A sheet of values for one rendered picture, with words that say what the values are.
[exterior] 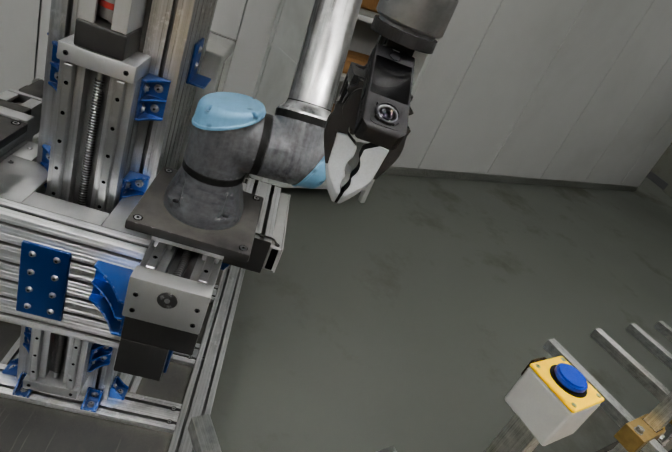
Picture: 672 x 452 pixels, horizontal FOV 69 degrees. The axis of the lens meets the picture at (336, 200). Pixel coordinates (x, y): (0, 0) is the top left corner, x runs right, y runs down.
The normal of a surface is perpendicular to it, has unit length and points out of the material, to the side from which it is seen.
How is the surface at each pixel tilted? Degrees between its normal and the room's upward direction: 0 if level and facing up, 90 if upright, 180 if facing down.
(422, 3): 90
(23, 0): 90
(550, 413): 90
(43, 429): 0
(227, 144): 88
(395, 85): 30
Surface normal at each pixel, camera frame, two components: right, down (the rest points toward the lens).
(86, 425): 0.35, -0.82
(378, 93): 0.31, -0.48
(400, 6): -0.49, 0.25
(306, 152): 0.32, 0.13
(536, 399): -0.82, -0.04
